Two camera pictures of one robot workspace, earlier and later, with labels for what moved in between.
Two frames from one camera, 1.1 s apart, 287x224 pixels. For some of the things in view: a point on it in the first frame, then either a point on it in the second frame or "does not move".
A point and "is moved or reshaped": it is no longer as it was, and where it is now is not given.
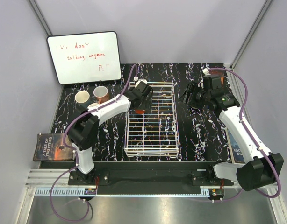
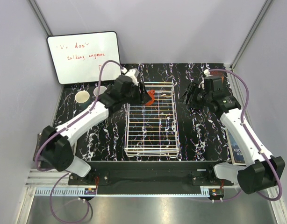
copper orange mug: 101,93 does not move
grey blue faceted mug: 82,99 does not move
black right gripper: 193,89 does not move
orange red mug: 139,111 is moved or reshaped
